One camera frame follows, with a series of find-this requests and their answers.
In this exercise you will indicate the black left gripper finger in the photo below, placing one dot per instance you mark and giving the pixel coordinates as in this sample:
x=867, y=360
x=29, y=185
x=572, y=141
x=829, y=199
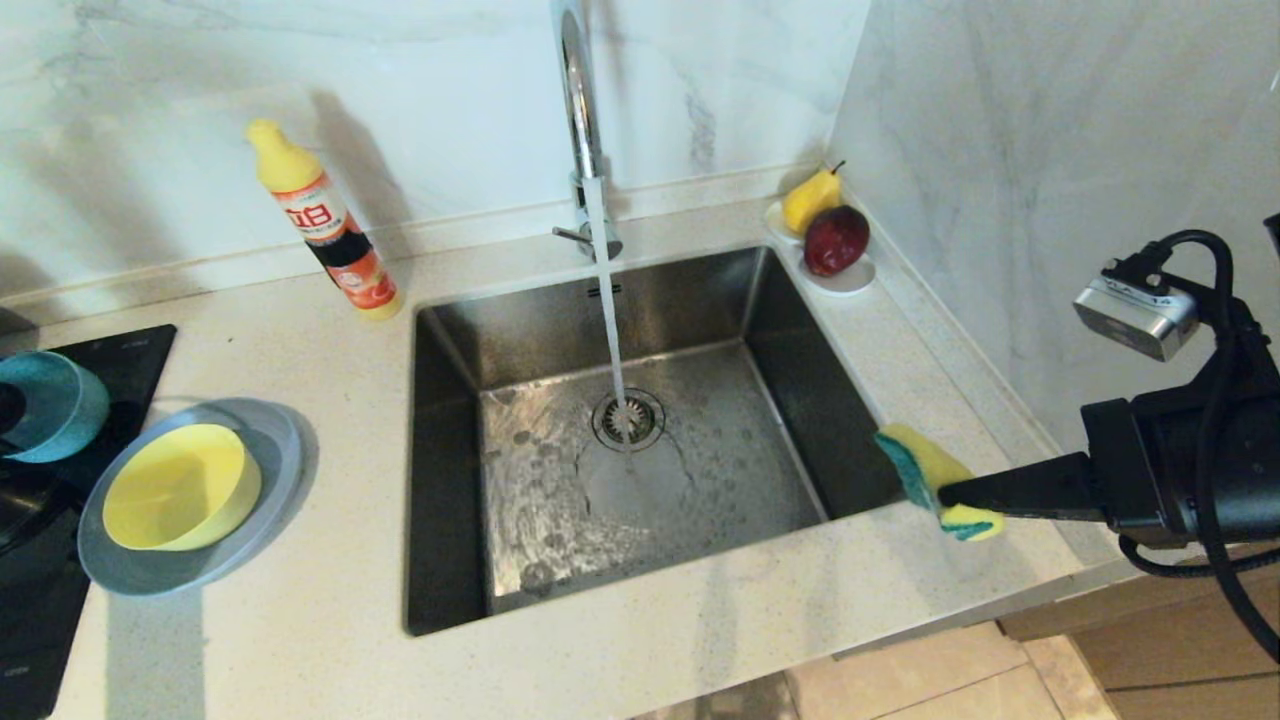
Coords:
x=8, y=408

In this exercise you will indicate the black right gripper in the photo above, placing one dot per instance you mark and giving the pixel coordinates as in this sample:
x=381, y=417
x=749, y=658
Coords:
x=1160, y=470

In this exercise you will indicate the teal bowl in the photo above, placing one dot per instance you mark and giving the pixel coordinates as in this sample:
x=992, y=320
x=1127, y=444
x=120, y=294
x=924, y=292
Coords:
x=70, y=400

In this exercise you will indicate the yellow sponge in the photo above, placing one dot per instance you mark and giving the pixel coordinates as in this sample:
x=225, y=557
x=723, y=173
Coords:
x=925, y=455

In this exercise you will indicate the yellow-green bowl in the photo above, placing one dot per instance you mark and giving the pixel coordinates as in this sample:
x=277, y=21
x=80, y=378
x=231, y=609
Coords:
x=180, y=490

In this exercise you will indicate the orange dish soap bottle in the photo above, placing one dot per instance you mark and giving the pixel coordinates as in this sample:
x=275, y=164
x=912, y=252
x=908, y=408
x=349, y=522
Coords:
x=322, y=225

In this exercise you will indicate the chrome faucet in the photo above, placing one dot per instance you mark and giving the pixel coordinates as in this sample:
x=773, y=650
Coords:
x=578, y=100

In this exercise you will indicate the stainless steel sink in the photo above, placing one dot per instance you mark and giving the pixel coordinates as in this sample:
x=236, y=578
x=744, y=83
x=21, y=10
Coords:
x=760, y=460

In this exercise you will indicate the metal sink drain strainer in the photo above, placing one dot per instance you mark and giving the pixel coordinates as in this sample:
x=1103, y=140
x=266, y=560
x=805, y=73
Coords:
x=648, y=420

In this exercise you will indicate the black induction cooktop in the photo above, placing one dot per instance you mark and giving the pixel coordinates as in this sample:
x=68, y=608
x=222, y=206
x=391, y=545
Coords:
x=130, y=370

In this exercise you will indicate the light wooden cabinet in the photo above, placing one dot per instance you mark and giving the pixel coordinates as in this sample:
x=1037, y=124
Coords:
x=1200, y=640

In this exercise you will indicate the gray plate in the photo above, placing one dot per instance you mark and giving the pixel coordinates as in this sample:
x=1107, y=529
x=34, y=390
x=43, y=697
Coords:
x=270, y=470

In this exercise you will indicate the small white fruit dish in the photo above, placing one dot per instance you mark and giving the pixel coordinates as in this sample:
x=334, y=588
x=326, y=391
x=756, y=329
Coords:
x=850, y=283

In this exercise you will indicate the dark red apple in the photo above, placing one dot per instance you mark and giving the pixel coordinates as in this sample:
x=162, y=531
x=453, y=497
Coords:
x=836, y=241

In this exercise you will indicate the yellow pear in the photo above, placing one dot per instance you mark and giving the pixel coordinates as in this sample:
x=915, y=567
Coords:
x=808, y=200

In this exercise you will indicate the running water stream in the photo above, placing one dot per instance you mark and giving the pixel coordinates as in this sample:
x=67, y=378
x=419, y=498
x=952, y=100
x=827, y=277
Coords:
x=608, y=320

